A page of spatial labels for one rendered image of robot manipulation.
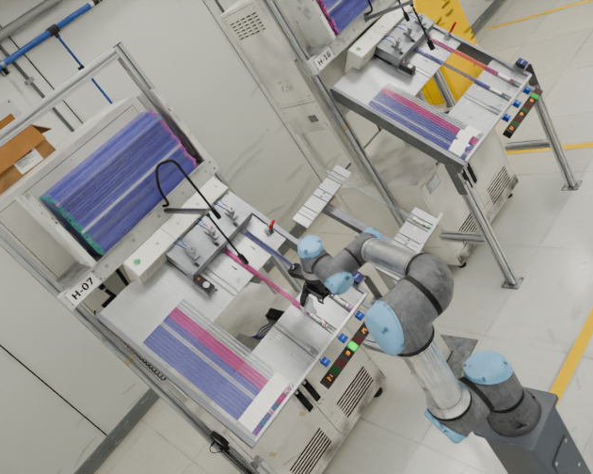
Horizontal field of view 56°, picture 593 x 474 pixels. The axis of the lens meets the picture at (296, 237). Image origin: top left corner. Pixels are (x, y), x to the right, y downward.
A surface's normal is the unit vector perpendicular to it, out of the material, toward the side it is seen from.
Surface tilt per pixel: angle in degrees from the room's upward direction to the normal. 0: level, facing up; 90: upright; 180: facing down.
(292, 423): 90
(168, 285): 48
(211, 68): 90
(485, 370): 8
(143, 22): 90
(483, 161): 90
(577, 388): 0
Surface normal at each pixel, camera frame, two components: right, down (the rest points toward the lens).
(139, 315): 0.10, -0.45
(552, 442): 0.64, 0.01
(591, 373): -0.52, -0.73
